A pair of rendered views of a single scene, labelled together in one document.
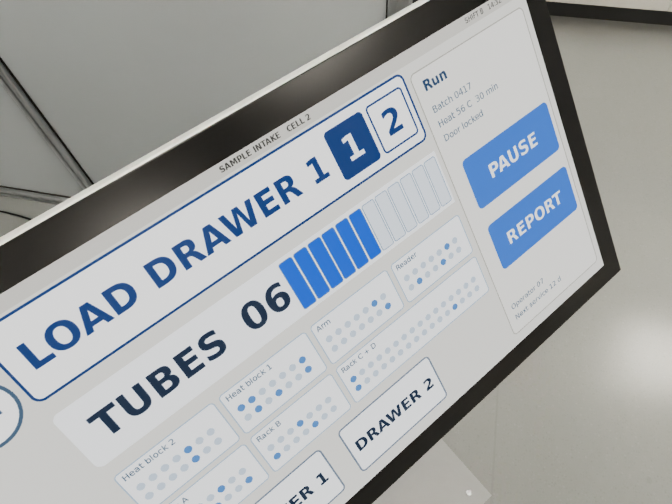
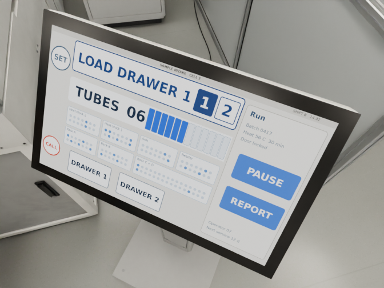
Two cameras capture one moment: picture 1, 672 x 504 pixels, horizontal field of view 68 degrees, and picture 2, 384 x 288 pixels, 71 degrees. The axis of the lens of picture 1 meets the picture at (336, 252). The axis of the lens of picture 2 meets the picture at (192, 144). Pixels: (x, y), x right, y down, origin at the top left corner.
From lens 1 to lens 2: 0.25 m
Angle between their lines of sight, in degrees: 27
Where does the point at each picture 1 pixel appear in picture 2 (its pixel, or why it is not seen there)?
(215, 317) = (122, 100)
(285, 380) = (122, 139)
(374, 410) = (134, 182)
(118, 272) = (113, 61)
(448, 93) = (258, 126)
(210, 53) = (309, 59)
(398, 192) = (206, 134)
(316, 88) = (210, 73)
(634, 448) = not seen: outside the picture
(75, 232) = (114, 40)
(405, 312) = (171, 170)
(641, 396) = not seen: outside the picture
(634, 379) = not seen: outside the picture
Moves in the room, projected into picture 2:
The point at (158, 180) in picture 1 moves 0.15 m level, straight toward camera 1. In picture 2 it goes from (143, 50) to (74, 115)
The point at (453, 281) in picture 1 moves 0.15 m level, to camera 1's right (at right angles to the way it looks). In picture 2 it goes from (196, 184) to (251, 266)
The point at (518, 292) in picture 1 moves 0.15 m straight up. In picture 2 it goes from (216, 221) to (230, 190)
